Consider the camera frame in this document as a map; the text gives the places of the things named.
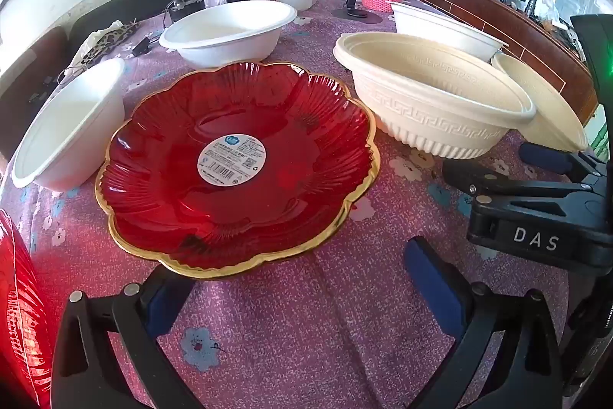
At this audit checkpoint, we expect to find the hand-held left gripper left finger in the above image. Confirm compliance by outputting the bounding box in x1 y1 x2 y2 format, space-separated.
50 265 207 409

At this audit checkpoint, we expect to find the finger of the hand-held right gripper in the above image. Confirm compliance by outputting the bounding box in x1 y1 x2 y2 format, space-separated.
443 157 595 201
520 142 604 182

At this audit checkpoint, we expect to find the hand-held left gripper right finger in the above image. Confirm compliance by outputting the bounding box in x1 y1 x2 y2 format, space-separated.
403 235 578 409

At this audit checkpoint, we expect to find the small cream bowl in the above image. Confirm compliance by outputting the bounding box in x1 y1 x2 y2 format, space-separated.
491 53 589 152

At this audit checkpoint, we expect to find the large cream patterned bowl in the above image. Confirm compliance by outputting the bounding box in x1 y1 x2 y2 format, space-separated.
334 32 537 161

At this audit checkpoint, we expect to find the red glass plate gold rim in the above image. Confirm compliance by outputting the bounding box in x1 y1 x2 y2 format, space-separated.
0 208 53 409
95 60 381 279

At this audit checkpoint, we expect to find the wide white paper bowl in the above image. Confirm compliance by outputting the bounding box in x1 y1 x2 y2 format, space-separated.
159 2 298 67

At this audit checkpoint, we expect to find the purple floral tablecloth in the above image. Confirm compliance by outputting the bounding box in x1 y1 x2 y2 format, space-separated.
0 0 599 409

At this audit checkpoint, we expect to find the brown wooden ledge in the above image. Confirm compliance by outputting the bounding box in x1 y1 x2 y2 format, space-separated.
406 0 599 122

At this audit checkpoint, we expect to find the brown armchair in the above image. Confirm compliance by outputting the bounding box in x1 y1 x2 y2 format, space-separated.
0 26 68 161

